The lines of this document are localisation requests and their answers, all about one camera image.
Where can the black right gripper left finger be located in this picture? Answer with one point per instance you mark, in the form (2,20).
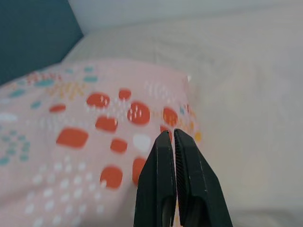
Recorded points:
(156,189)

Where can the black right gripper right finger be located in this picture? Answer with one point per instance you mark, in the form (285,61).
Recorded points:
(201,189)

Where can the pink spotted pillow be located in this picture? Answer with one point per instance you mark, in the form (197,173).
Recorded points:
(71,153)

